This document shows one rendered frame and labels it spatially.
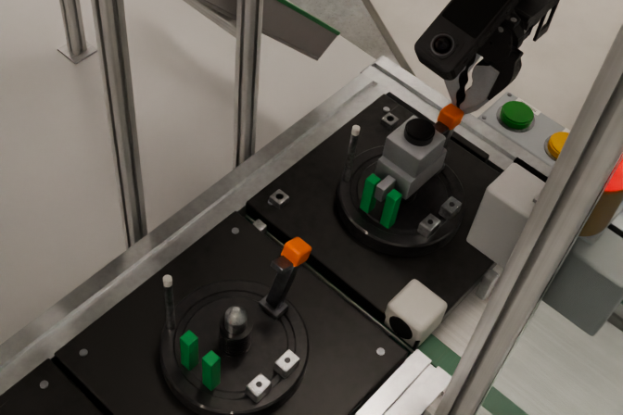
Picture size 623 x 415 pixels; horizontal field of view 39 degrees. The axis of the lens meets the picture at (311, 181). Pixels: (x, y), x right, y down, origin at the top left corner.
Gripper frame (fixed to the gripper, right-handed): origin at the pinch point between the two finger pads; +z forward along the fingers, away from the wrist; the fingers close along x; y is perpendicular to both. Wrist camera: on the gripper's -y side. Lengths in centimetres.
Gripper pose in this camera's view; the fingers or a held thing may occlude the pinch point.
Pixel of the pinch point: (459, 106)
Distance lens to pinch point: 94.1
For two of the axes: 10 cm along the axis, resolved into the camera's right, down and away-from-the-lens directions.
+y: 6.7, -5.4, 5.0
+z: -0.9, 6.2, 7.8
